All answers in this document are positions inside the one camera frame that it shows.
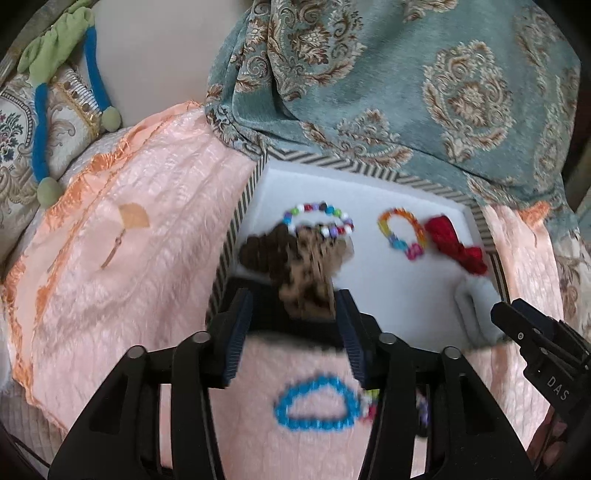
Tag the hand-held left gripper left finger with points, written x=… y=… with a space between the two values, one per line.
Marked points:
x=235 y=341

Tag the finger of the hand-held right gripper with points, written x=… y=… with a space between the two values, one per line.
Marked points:
x=521 y=323

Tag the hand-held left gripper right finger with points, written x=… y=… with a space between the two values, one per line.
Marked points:
x=351 y=337

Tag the pale blue scrunchie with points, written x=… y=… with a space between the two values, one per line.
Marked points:
x=480 y=318

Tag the white box with striped rim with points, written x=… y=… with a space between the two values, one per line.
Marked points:
x=369 y=286

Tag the leopard print scrunchie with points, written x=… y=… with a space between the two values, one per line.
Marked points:
x=314 y=277

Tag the person's right hand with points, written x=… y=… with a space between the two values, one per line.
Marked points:
x=554 y=452

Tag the floral bed sheet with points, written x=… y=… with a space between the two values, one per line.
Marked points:
x=575 y=277

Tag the red scrunchie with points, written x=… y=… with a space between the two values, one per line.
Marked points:
x=450 y=240

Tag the pink quilted blanket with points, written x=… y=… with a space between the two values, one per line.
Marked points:
x=138 y=254

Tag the white quilted sheet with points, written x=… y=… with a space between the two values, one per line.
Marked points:
x=23 y=424

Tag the teal patterned blanket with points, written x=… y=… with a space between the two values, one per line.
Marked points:
x=415 y=69

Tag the green and blue plush toy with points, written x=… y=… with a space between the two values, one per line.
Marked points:
x=40 y=138

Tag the embroidered cushion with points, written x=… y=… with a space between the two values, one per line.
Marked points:
x=14 y=129

